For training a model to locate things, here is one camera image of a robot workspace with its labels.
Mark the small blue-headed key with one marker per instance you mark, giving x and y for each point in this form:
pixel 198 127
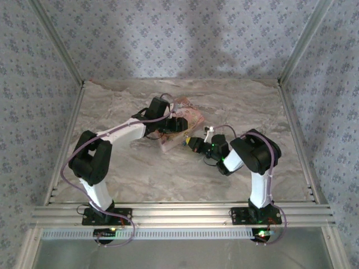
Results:
pixel 184 143

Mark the orange pink snack bag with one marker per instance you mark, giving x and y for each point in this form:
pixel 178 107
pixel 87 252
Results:
pixel 192 117

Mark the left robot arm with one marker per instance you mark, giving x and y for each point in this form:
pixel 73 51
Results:
pixel 123 134

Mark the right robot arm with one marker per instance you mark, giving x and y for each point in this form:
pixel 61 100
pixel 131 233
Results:
pixel 261 190

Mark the right controller board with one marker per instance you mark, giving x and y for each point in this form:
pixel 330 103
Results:
pixel 262 234

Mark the controller board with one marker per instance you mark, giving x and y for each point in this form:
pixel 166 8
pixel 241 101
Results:
pixel 262 234
pixel 105 233

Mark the left controller board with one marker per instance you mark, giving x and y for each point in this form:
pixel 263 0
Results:
pixel 105 233

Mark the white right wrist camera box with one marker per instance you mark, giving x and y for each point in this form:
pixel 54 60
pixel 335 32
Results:
pixel 209 134

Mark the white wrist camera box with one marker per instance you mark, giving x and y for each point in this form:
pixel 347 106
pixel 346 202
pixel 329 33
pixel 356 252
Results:
pixel 209 134
pixel 173 113

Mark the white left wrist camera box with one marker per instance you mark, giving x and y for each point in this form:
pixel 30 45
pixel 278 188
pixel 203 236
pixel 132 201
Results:
pixel 173 113

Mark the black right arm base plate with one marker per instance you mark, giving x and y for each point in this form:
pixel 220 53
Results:
pixel 241 215

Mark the aluminium front rail beam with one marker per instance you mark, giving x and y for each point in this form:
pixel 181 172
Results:
pixel 182 214

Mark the aluminium right side rail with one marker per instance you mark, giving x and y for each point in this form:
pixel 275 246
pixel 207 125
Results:
pixel 291 117

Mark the aluminium rail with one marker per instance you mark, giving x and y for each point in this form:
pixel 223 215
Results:
pixel 73 117
pixel 291 117

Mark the aluminium left side rail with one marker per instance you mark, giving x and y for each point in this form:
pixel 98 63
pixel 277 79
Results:
pixel 73 117

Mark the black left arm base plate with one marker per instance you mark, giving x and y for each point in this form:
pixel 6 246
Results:
pixel 123 215

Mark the aluminium left corner post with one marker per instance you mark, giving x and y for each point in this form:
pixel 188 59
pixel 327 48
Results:
pixel 56 39

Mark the aluminium corner post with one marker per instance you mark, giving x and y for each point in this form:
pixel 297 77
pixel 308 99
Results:
pixel 56 39
pixel 305 39

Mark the aluminium right corner post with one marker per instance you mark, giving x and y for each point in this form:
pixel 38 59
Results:
pixel 305 39

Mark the aluminium right lower post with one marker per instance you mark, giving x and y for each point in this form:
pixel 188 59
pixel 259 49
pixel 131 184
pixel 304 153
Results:
pixel 336 249

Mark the aluminium left lower post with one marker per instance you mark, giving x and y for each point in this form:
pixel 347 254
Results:
pixel 28 249

